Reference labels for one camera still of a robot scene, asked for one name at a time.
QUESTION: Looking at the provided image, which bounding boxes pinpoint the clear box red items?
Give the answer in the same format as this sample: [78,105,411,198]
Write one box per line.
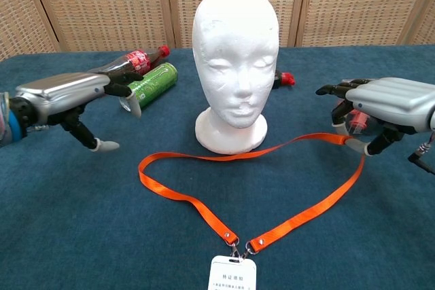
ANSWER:
[334,79,385,141]

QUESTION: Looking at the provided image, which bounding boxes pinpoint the orange lanyard strap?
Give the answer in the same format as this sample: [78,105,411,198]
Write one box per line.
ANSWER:
[137,132,366,259]

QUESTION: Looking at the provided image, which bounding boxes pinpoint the green drink can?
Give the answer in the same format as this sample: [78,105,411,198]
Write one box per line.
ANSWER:
[119,62,179,113]

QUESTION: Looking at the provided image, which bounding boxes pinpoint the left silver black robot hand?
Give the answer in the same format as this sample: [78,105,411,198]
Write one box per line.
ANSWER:
[10,71,143,153]

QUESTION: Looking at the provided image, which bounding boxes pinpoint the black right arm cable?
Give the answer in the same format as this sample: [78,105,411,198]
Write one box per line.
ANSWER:
[407,132,435,176]

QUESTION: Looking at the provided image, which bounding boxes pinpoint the cola bottle red cap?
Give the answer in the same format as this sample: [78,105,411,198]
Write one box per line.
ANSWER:
[88,45,171,79]

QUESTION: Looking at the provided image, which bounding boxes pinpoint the blue carpet table mat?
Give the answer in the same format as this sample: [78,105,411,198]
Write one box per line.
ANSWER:
[0,43,435,290]

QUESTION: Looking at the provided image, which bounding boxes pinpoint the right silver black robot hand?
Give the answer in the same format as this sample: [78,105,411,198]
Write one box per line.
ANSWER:
[315,77,435,157]

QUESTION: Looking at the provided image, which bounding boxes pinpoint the black bottle red cap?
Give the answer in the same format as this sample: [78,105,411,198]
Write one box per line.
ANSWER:
[271,69,296,90]

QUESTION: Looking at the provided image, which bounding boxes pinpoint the white mannequin head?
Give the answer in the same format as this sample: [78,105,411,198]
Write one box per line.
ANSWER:
[192,0,280,155]

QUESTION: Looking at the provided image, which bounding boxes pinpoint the white badge card holder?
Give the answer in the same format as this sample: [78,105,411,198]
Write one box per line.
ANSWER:
[207,255,258,290]

